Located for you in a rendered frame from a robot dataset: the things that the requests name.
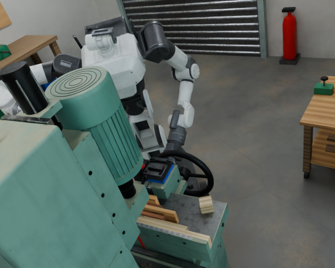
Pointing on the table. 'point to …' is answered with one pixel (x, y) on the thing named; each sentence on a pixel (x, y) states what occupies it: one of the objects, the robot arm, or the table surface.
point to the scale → (165, 231)
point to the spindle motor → (98, 117)
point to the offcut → (206, 204)
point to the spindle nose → (127, 189)
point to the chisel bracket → (137, 200)
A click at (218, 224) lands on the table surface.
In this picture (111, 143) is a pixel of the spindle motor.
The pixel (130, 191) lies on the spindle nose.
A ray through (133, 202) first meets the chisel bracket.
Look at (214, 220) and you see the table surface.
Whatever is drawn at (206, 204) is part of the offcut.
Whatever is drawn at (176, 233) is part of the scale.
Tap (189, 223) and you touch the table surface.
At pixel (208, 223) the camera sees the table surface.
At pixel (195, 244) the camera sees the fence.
